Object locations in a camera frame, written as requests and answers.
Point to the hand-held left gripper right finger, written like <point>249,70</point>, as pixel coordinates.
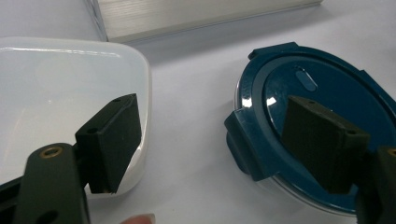
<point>323,146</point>

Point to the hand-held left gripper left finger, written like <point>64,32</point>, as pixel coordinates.
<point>109,146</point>

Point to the round blue clip lid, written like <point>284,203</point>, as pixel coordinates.
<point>330,84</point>

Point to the white lidded plastic box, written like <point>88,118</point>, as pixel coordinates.
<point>56,93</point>

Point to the aluminium profile bar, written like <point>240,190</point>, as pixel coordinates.
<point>186,15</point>

